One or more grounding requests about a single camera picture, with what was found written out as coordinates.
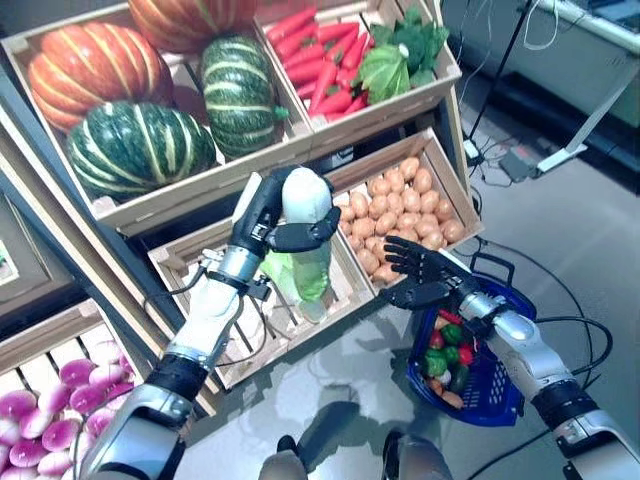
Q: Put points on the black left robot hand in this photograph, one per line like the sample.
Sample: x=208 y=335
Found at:
x=255 y=220

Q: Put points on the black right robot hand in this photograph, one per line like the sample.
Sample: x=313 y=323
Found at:
x=435 y=280

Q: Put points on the napa cabbage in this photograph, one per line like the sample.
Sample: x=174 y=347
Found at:
x=305 y=200

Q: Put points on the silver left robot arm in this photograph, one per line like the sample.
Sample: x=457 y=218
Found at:
x=210 y=305

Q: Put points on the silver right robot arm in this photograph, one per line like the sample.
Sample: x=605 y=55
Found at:
x=520 y=340

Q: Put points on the blue plastic shopping basket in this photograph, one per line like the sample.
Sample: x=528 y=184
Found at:
x=492 y=417

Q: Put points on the brown potato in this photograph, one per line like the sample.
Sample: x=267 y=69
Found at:
x=429 y=227
x=395 y=202
x=443 y=210
x=411 y=199
x=378 y=205
x=346 y=212
x=409 y=168
x=385 y=275
x=407 y=234
x=422 y=180
x=452 y=230
x=368 y=260
x=415 y=220
x=430 y=201
x=363 y=227
x=395 y=178
x=359 y=204
x=385 y=222
x=433 y=241
x=378 y=186

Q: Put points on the red chili pepper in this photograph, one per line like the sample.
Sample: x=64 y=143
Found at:
x=446 y=317

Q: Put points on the green bell pepper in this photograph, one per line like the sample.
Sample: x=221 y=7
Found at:
x=452 y=354
x=434 y=362
x=452 y=334

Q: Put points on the red tomato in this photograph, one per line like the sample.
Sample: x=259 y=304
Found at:
x=436 y=340

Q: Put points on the white garlic bulb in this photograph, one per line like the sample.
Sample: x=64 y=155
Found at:
x=444 y=376

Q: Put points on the small orange carrot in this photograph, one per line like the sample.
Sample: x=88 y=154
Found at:
x=452 y=399

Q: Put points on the small green striped pumpkin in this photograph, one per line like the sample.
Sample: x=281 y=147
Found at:
x=237 y=95

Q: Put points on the white power strip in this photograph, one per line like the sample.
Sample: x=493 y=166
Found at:
x=470 y=149

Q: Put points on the large green striped pumpkin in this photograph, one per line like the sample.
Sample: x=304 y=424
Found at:
x=135 y=150

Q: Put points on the red carrot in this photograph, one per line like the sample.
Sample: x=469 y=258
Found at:
x=296 y=42
x=302 y=56
x=356 y=50
x=306 y=71
x=306 y=90
x=338 y=31
x=292 y=24
x=322 y=85
x=332 y=102
x=342 y=50

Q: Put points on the grey power brick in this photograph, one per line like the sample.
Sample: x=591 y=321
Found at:
x=517 y=166

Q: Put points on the wooden display stand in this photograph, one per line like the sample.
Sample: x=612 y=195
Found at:
x=85 y=250
x=30 y=300

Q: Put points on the silver right robot leg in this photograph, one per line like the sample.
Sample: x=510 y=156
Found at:
x=415 y=457

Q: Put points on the silver robot leg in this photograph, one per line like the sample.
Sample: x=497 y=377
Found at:
x=285 y=462
x=415 y=457

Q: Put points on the light green round cabbage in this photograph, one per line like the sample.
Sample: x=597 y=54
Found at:
x=385 y=75

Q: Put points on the orange striped pumpkin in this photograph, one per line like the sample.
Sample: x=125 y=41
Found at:
x=190 y=22
x=95 y=67

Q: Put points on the black stand pole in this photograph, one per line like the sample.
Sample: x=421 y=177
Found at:
x=500 y=70

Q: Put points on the silver left robot leg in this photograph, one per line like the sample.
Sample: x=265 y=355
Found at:
x=285 y=462

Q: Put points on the dark green leafy vegetable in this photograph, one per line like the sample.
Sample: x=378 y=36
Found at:
x=415 y=40

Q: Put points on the white desk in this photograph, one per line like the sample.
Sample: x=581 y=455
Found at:
x=585 y=65

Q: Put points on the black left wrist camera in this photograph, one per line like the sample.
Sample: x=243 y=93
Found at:
x=257 y=289

